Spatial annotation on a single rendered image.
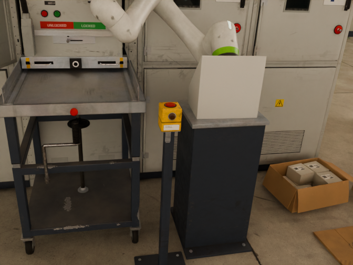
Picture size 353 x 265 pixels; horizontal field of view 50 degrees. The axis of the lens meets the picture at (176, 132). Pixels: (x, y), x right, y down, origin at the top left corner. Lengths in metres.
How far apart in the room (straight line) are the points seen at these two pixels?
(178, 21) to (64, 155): 1.15
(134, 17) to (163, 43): 0.67
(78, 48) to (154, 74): 0.52
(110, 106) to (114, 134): 0.83
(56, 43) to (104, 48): 0.24
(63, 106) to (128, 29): 0.43
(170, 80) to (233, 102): 0.70
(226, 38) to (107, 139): 1.08
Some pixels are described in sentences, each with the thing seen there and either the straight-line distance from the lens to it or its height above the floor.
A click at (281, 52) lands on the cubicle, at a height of 0.90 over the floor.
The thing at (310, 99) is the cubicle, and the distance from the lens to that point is 2.80.
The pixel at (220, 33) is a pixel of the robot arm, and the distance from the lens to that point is 1.85.
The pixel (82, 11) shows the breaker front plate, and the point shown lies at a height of 1.15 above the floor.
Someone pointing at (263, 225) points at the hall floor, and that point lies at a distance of 2.38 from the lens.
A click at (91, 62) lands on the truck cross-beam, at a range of 2.08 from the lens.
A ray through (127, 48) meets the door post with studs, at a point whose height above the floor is 0.92.
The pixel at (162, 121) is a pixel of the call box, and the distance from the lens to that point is 1.47.
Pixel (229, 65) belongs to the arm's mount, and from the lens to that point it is 1.71.
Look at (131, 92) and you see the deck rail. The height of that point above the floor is 0.85.
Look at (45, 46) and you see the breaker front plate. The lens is 2.08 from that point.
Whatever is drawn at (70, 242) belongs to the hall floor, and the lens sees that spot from 2.20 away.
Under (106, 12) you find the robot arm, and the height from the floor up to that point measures 1.22.
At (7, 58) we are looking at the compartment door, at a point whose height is 0.87.
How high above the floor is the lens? 1.45
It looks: 26 degrees down
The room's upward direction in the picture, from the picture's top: 3 degrees clockwise
